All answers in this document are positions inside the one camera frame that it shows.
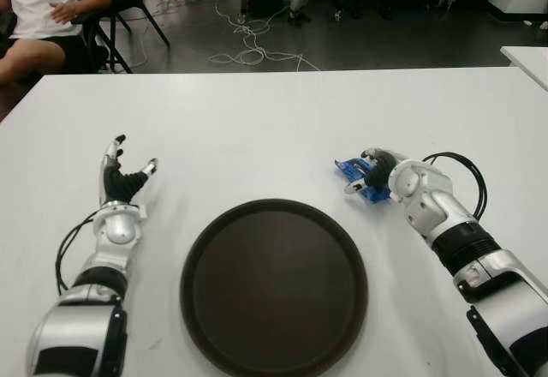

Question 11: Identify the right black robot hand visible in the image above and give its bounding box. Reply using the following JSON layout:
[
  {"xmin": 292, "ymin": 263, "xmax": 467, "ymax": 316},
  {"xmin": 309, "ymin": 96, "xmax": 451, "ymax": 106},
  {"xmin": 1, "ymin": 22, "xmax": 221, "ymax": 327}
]
[{"xmin": 343, "ymin": 147, "xmax": 408, "ymax": 194}]

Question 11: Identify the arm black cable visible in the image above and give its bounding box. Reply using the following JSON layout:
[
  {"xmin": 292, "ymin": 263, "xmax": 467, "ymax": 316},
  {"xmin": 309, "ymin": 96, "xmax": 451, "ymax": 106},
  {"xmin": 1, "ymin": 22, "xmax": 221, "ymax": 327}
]
[
  {"xmin": 54, "ymin": 216, "xmax": 102, "ymax": 292},
  {"xmin": 421, "ymin": 151, "xmax": 489, "ymax": 224}
]

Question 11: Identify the round dark brown tray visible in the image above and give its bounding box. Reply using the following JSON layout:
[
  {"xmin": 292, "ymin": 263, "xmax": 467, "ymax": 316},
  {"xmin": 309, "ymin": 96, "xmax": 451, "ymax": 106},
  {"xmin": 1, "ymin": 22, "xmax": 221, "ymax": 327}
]
[{"xmin": 179, "ymin": 198, "xmax": 369, "ymax": 377}]

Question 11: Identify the blue Oreo packet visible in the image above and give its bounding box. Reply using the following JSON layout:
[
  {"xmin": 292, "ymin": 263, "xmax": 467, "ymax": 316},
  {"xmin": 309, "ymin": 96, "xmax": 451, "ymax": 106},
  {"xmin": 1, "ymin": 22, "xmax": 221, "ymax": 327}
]
[{"xmin": 333, "ymin": 157, "xmax": 393, "ymax": 205}]

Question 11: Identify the white side table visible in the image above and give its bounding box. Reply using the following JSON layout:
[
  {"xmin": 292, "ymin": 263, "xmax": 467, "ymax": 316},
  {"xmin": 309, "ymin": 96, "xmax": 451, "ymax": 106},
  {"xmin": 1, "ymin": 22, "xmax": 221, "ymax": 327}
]
[{"xmin": 499, "ymin": 45, "xmax": 548, "ymax": 87}]

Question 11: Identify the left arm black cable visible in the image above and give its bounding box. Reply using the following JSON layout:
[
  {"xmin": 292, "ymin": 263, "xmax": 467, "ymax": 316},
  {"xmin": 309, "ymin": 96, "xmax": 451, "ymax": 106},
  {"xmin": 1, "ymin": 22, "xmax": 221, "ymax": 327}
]
[{"xmin": 54, "ymin": 216, "xmax": 102, "ymax": 292}]

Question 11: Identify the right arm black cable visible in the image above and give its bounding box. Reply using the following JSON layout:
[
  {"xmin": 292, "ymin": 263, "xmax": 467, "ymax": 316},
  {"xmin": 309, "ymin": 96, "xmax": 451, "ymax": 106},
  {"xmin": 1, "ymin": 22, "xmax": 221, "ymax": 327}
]
[{"xmin": 421, "ymin": 151, "xmax": 489, "ymax": 224}]

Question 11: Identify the white floor cable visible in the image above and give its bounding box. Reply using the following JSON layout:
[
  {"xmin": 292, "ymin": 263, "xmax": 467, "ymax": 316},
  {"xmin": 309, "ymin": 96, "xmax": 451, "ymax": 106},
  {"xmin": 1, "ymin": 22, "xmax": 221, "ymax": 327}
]
[{"xmin": 208, "ymin": 0, "xmax": 321, "ymax": 72}]

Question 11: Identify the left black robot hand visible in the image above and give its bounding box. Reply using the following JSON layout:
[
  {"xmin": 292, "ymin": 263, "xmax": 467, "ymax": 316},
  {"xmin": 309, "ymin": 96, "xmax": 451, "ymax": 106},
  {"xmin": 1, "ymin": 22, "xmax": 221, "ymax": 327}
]
[{"xmin": 98, "ymin": 134, "xmax": 159, "ymax": 205}]

